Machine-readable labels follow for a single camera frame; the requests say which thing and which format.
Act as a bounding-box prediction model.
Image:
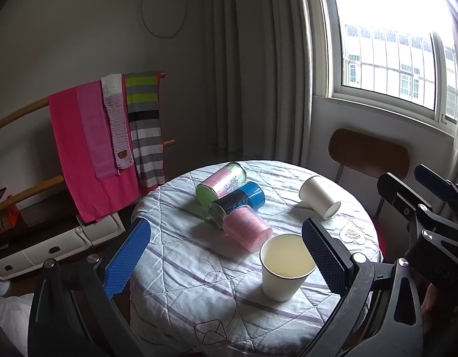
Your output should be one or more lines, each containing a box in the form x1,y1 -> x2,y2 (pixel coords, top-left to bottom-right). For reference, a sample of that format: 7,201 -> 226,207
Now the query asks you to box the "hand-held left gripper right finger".
301,217 -> 426,357

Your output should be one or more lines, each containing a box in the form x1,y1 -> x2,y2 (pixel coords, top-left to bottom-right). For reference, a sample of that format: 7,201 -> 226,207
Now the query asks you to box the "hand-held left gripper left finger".
27,217 -> 152,357

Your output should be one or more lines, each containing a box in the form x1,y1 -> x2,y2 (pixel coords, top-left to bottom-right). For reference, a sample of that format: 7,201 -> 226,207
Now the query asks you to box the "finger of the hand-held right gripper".
377,173 -> 438,239
414,164 -> 458,227

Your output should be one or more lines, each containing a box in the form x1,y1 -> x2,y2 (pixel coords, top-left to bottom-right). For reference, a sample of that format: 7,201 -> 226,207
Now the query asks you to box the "white paper cup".
299,176 -> 342,220
259,234 -> 318,302

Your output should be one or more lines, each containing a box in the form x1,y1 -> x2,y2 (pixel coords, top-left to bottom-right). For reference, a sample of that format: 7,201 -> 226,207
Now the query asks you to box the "pink plastic cup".
222,207 -> 273,252

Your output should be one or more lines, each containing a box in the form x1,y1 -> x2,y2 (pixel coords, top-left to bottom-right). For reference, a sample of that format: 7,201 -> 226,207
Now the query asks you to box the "clear plastic lid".
338,220 -> 367,245

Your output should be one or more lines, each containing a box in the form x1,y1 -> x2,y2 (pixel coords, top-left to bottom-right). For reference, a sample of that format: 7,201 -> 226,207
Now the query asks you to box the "round table with quilted cloth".
130,160 -> 384,357

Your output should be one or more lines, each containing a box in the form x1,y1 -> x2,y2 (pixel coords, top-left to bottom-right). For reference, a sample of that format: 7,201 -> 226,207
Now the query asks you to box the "brown wooden chair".
328,128 -> 412,257

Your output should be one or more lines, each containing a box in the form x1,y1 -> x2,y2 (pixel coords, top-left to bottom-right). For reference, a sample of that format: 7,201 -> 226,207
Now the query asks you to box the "white plastic case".
0,212 -> 126,281

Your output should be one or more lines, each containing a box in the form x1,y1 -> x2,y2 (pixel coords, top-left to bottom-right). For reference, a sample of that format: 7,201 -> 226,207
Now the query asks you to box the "blue and black can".
208,181 -> 266,228

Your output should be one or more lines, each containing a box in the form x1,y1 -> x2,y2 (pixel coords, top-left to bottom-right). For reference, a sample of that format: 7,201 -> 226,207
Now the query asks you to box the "hot pink towel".
48,85 -> 142,223

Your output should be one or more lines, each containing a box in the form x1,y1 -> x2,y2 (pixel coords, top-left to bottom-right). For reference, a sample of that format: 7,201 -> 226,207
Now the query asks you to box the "striped grey and green cloth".
124,71 -> 166,188

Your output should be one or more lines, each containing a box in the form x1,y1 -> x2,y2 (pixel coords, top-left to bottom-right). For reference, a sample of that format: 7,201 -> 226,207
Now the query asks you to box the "pink and green can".
195,162 -> 247,206

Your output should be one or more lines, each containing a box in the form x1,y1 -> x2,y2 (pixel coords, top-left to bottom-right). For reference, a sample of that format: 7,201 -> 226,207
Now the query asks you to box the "light pink towel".
76,81 -> 118,181

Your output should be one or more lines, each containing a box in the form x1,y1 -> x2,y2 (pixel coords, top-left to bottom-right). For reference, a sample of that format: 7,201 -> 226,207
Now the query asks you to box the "red patterned box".
0,188 -> 21,237

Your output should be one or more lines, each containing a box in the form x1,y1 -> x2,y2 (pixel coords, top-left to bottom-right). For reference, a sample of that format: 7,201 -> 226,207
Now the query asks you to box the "white cloth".
0,292 -> 34,356

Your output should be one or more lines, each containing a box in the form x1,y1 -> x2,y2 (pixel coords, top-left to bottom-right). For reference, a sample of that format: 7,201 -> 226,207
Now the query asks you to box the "pink and white knitted scarf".
101,73 -> 134,170

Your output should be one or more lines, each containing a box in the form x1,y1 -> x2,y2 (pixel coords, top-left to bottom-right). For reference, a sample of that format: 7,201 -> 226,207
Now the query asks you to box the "white framed window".
314,0 -> 458,131

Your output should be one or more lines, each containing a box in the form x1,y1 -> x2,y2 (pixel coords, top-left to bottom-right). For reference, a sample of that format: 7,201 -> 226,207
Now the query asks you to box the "wooden towel rack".
0,72 -> 175,216

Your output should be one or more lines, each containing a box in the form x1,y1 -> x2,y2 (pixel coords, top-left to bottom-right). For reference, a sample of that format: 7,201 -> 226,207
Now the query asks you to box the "grey curtain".
203,0 -> 313,166

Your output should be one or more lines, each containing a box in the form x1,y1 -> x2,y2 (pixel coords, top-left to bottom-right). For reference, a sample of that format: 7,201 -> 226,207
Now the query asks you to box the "white wall cable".
140,0 -> 189,40

